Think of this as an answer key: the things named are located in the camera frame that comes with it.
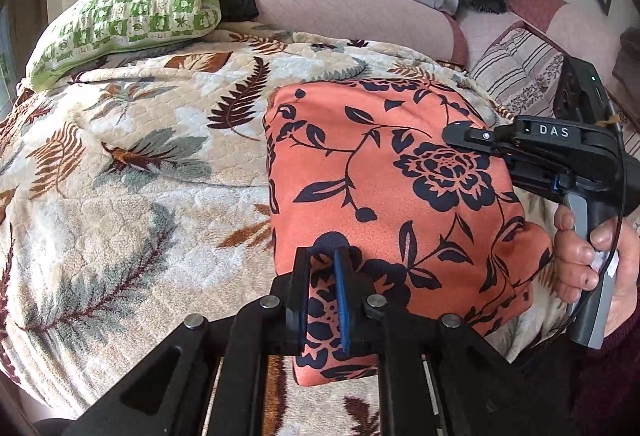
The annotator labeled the orange floral garment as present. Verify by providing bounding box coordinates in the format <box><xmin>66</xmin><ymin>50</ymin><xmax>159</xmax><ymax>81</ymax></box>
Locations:
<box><xmin>264</xmin><ymin>78</ymin><xmax>551</xmax><ymax>386</ymax></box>

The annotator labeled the person in dark clothing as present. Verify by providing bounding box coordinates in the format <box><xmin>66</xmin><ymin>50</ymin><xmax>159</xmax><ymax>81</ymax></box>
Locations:
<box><xmin>508</xmin><ymin>314</ymin><xmax>640</xmax><ymax>436</ymax></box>

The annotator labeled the person's right hand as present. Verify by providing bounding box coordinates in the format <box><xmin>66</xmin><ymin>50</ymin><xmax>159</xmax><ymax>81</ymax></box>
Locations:
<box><xmin>554</xmin><ymin>205</ymin><xmax>639</xmax><ymax>336</ymax></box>

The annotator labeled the striped floral pillow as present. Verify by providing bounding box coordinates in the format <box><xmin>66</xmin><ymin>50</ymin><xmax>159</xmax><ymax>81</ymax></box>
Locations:
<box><xmin>471</xmin><ymin>27</ymin><xmax>564</xmax><ymax>118</ymax></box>

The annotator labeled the pink quilted cushion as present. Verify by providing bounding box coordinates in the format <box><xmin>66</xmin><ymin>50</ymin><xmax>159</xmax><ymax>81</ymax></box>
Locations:
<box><xmin>508</xmin><ymin>0</ymin><xmax>639</xmax><ymax>114</ymax></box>

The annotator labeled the leaf-patterned fleece blanket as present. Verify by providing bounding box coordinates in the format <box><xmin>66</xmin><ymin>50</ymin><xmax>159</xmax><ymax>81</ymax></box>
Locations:
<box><xmin>0</xmin><ymin>27</ymin><xmax>572</xmax><ymax>436</ymax></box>

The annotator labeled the pink bolster cushion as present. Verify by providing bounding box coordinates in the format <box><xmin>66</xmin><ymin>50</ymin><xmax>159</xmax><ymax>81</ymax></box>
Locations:
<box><xmin>255</xmin><ymin>0</ymin><xmax>469</xmax><ymax>66</ymax></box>

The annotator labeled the green checkered pillow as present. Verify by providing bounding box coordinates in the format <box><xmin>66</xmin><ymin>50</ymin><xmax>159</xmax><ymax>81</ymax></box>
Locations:
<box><xmin>25</xmin><ymin>0</ymin><xmax>221</xmax><ymax>92</ymax></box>

